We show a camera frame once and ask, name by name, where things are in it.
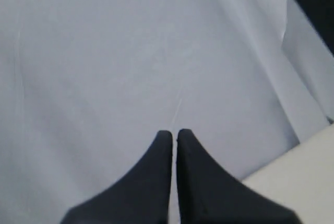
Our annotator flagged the white backdrop cloth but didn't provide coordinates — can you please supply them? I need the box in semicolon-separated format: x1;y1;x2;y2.
1;0;333;223

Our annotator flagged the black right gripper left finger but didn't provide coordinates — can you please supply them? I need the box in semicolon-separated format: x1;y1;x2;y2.
61;131;173;224

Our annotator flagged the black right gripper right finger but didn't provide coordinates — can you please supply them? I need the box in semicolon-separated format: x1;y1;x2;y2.
176;129;301;223

